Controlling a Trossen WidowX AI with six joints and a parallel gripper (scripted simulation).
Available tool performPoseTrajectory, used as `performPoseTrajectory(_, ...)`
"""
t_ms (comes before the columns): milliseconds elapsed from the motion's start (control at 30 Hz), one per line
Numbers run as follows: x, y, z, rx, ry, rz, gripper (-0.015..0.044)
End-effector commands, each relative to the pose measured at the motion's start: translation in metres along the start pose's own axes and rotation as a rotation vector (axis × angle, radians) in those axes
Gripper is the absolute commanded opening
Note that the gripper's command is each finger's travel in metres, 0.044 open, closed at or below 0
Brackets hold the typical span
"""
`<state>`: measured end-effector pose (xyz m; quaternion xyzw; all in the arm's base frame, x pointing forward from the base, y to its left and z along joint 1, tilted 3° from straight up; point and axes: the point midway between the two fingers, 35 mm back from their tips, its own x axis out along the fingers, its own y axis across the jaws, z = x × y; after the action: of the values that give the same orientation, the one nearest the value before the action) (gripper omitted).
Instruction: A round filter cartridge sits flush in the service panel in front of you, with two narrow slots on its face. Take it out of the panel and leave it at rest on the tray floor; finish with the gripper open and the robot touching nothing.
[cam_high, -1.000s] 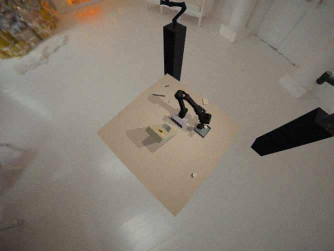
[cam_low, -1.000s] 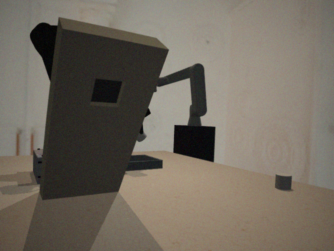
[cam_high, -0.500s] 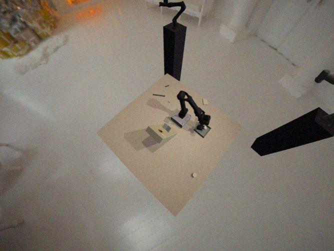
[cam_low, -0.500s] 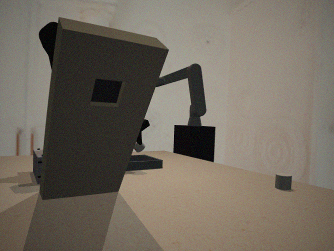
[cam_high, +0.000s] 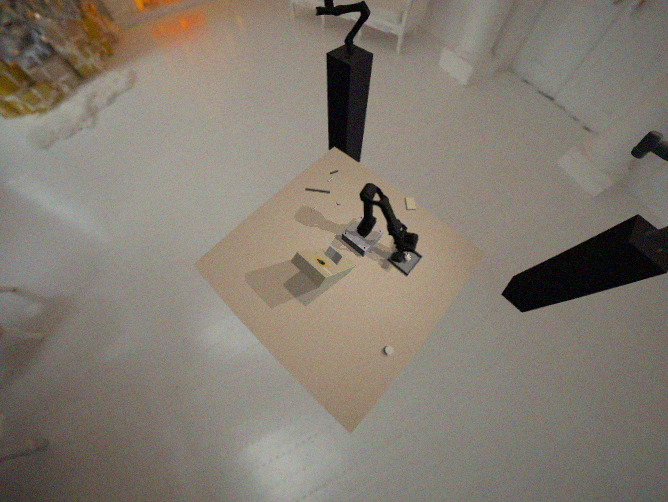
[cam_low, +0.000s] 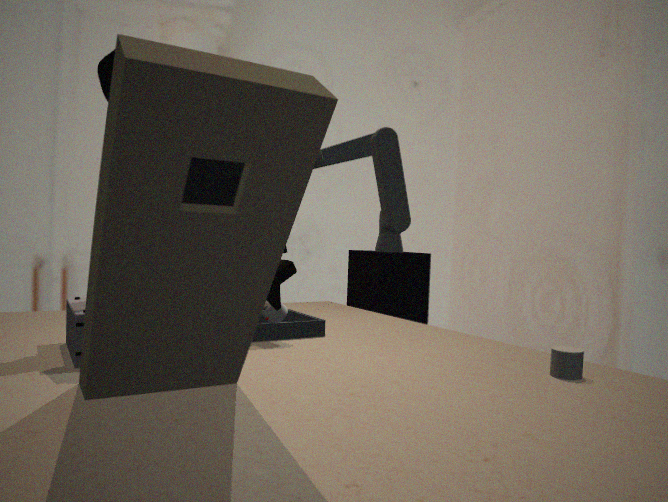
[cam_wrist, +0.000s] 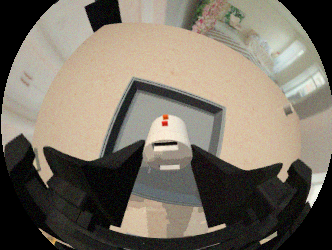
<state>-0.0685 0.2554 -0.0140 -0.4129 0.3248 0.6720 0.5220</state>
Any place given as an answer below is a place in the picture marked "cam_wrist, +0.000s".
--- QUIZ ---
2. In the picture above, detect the white cylinder with slots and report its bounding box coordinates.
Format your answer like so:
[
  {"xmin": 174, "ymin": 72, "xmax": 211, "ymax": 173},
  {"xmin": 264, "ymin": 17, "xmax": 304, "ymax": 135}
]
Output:
[{"xmin": 142, "ymin": 116, "xmax": 193, "ymax": 171}]

